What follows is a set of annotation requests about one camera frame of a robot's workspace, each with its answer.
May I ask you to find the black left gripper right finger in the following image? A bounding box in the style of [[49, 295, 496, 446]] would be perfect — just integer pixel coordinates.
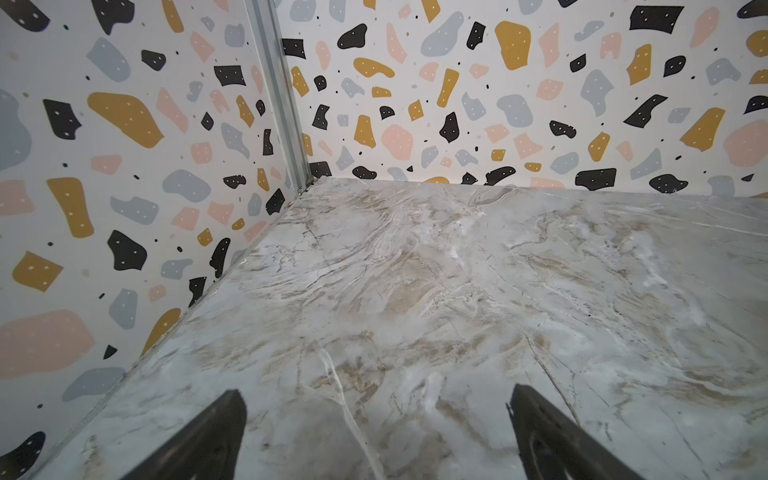
[[506, 384, 642, 480]]

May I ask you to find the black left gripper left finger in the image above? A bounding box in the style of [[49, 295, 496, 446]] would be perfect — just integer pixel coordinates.
[[124, 390, 247, 480]]

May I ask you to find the silver metal corner post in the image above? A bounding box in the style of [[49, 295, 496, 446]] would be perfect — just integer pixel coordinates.
[[244, 0, 313, 195]]

